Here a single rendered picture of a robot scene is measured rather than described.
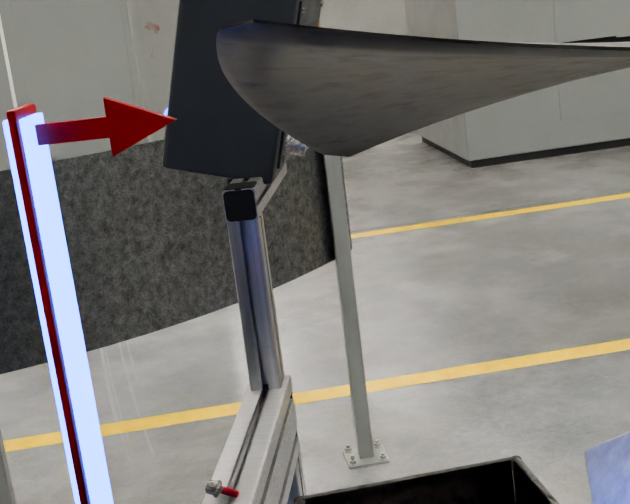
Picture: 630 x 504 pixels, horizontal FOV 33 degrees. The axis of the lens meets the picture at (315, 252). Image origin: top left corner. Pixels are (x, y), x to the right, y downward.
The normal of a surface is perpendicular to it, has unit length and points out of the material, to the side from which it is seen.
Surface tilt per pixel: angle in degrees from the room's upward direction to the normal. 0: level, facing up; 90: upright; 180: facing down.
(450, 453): 0
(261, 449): 0
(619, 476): 55
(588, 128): 90
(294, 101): 161
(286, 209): 90
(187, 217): 90
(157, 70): 90
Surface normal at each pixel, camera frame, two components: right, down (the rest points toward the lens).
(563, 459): -0.12, -0.96
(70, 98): 0.14, 0.22
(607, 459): -0.77, -0.36
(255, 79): 0.00, 1.00
